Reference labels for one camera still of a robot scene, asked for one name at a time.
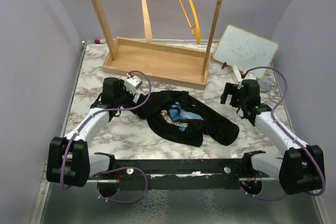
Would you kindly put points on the light wooden hanger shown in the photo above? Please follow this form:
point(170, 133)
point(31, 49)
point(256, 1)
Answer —
point(147, 24)

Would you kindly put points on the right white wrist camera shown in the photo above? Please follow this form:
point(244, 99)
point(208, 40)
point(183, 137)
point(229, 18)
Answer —
point(246, 76)

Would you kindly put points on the small whiteboard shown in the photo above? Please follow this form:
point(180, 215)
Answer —
point(244, 49)

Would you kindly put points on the wooden clothes rack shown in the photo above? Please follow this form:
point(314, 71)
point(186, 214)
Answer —
point(163, 63)

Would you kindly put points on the small clear cup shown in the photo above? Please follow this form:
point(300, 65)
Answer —
point(265, 83)

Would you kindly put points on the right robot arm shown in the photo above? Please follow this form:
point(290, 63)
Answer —
point(301, 169)

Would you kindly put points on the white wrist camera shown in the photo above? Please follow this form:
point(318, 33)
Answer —
point(246, 76)
point(132, 84)

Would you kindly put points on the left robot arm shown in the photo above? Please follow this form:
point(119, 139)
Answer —
point(69, 161)

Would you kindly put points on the white board eraser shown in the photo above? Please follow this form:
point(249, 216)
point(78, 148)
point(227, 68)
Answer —
point(236, 74)

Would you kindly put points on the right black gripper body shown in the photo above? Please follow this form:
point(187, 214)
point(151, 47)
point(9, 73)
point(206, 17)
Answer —
point(243, 100)

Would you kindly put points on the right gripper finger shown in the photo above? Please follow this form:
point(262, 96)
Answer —
point(229, 89)
point(235, 101)

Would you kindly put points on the pink capped marker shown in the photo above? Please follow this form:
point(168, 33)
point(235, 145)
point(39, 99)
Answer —
point(99, 41)

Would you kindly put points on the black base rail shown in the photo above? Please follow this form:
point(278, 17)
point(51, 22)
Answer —
point(184, 174)

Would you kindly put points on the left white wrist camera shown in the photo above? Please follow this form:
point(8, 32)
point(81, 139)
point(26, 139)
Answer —
point(132, 84)

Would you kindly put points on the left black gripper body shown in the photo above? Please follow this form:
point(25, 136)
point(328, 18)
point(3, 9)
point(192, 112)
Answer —
point(125, 98)

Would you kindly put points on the black printed t shirt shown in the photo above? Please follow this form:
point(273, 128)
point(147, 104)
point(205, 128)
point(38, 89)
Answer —
point(178, 117)

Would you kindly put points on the yellow plastic hanger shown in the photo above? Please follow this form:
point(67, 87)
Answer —
point(191, 16)

